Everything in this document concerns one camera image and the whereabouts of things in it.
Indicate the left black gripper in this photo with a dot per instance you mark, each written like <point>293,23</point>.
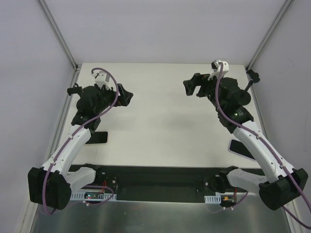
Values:
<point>119,94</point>

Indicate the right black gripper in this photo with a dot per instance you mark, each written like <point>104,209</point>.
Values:
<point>199,84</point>

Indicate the black phone cream case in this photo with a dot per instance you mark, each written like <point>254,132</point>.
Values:
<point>98,138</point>

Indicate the black phone stand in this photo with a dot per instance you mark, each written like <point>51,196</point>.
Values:
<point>245,97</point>
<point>76,89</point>

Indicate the black phone lilac case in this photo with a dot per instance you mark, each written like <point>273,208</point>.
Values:
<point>238,148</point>

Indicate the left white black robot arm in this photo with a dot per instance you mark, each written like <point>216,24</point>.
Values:
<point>51,184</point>

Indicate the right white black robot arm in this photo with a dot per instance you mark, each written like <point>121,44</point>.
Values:
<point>280,183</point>

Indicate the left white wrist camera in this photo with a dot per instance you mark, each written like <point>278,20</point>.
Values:
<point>102,80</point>

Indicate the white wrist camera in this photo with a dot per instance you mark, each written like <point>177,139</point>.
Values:
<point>220,68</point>
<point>102,80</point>

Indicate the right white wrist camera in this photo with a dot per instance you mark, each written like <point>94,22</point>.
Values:
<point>220,68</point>

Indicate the left aluminium frame post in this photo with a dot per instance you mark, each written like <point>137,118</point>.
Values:
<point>57,33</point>

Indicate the aluminium frame post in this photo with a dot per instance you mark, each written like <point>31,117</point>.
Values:
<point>57,33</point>
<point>270,32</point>

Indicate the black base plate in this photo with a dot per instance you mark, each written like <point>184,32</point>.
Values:
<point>156,183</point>

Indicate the left white cable duct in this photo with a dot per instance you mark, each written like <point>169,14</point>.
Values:
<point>92,196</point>

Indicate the white cable duct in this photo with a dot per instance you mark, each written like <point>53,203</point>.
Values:
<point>92,196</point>
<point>216,199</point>

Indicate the right white cable duct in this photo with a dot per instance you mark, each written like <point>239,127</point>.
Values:
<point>216,199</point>

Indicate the right aluminium frame post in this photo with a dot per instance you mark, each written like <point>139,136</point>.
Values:
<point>270,32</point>

